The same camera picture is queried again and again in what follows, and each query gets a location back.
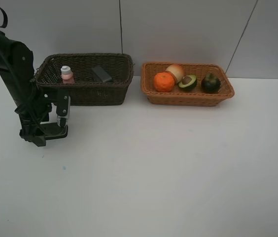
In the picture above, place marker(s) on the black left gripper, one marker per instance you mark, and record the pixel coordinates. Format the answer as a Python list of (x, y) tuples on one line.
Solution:
[(30, 106)]

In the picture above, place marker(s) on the black whiteboard eraser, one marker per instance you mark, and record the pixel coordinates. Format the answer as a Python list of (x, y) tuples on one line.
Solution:
[(52, 131)]

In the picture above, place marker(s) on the pink squeeze bottle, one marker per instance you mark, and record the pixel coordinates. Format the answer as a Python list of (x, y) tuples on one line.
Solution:
[(67, 75)]

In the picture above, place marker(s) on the dark square bottle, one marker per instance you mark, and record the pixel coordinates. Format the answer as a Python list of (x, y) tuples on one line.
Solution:
[(100, 75)]

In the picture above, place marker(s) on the orange mandarin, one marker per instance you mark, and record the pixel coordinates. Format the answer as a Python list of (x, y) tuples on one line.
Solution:
[(164, 82)]

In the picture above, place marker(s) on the round bread bun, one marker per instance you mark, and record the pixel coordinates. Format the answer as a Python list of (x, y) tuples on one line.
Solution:
[(176, 71)]

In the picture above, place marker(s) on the half avocado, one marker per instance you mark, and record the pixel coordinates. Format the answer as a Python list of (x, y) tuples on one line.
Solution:
[(188, 83)]

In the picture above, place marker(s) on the dark mangosteen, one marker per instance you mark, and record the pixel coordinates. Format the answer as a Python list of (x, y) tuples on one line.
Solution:
[(210, 83)]

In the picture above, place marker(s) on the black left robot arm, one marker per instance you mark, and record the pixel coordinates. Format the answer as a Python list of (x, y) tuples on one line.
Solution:
[(16, 57)]

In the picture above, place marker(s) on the dark brown wicker basket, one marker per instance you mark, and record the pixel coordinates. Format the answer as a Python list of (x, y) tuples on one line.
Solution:
[(86, 91)]

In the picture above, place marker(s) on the orange wicker basket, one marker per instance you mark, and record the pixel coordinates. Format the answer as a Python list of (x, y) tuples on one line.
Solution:
[(196, 97)]

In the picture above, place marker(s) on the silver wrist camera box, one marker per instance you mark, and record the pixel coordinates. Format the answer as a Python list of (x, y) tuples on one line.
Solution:
[(63, 107)]

